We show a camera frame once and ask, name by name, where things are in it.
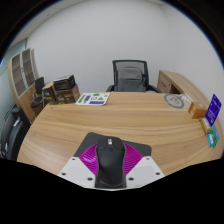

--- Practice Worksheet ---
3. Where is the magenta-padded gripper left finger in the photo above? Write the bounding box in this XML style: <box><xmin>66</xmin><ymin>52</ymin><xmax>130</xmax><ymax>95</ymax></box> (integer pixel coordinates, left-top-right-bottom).
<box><xmin>57</xmin><ymin>143</ymin><xmax>99</xmax><ymax>188</ymax></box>

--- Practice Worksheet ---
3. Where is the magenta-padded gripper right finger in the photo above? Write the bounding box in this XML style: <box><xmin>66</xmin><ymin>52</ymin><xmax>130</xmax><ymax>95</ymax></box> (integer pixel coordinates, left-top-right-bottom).
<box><xmin>123</xmin><ymin>143</ymin><xmax>165</xmax><ymax>188</ymax></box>

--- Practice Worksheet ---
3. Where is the black computer mouse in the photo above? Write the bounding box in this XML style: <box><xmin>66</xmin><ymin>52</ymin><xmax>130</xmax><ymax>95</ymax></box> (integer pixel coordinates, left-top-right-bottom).
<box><xmin>94</xmin><ymin>136</ymin><xmax>127</xmax><ymax>189</ymax></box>

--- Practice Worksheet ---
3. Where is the dark grey mouse pad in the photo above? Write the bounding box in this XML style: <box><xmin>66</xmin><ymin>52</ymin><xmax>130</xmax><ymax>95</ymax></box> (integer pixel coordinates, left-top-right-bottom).
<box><xmin>73</xmin><ymin>131</ymin><xmax>153</xmax><ymax>159</ymax></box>

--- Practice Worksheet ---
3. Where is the small blue pack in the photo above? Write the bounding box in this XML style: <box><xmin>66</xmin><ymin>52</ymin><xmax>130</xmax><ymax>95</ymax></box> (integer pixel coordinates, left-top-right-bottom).
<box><xmin>207</xmin><ymin>133</ymin><xmax>215</xmax><ymax>148</ymax></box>

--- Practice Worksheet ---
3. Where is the large black office chair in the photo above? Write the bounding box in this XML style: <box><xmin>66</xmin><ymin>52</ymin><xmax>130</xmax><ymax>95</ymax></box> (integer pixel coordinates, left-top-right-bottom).
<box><xmin>0</xmin><ymin>104</ymin><xmax>33</xmax><ymax>162</ymax></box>

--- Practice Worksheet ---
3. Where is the white green printed leaflet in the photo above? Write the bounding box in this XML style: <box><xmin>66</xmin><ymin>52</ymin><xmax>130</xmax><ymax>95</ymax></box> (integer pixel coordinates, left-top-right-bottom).
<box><xmin>75</xmin><ymin>92</ymin><xmax>111</xmax><ymax>107</ymax></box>

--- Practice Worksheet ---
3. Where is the tan box with white label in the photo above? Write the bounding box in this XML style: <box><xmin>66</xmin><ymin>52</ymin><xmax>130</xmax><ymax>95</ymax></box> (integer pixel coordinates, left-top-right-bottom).
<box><xmin>199</xmin><ymin>117</ymin><xmax>213</xmax><ymax>136</ymax></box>

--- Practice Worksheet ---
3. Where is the brown cardboard box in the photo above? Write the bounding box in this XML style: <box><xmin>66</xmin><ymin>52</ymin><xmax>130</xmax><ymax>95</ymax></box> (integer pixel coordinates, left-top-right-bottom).
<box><xmin>53</xmin><ymin>83</ymin><xmax>81</xmax><ymax>105</ymax></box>

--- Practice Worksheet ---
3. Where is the green pack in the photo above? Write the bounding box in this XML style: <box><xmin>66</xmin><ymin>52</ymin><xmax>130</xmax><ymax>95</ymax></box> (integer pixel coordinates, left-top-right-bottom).
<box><xmin>209</xmin><ymin>124</ymin><xmax>221</xmax><ymax>148</ymax></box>

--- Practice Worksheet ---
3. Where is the orange-brown cardboard box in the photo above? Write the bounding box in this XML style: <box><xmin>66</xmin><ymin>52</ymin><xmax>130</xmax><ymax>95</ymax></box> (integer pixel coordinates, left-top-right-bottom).
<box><xmin>187</xmin><ymin>101</ymin><xmax>208</xmax><ymax>120</ymax></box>

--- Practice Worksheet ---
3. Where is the black box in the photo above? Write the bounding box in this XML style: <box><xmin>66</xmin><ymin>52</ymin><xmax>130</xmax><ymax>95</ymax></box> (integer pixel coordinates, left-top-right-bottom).
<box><xmin>52</xmin><ymin>74</ymin><xmax>76</xmax><ymax>92</ymax></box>

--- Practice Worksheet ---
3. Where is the purple retail package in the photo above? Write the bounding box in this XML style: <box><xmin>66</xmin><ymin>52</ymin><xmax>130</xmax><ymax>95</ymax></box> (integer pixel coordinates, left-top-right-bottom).
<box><xmin>204</xmin><ymin>93</ymin><xmax>223</xmax><ymax>127</ymax></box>

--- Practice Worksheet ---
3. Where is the grey backpack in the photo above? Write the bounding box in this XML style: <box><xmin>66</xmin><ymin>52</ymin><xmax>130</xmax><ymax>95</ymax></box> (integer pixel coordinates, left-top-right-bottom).
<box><xmin>116</xmin><ymin>66</ymin><xmax>146</xmax><ymax>92</ymax></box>

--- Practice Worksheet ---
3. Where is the small black chair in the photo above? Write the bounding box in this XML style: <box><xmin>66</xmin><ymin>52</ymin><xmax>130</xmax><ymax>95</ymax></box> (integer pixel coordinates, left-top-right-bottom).
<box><xmin>30</xmin><ymin>76</ymin><xmax>48</xmax><ymax>109</ymax></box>

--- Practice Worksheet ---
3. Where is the wooden side desk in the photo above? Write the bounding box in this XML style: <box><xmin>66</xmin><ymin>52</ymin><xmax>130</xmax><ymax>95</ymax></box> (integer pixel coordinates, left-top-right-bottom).
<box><xmin>157</xmin><ymin>69</ymin><xmax>211</xmax><ymax>106</ymax></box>

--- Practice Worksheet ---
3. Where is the wooden shelf unit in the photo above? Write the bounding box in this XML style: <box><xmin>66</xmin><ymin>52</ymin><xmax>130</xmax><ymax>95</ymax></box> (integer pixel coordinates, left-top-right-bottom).
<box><xmin>7</xmin><ymin>47</ymin><xmax>40</xmax><ymax>124</ymax></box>

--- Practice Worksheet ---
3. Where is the black mesh office chair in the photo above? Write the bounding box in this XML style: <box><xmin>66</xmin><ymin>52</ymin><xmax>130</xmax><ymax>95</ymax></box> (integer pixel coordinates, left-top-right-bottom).
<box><xmin>105</xmin><ymin>59</ymin><xmax>163</xmax><ymax>93</ymax></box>

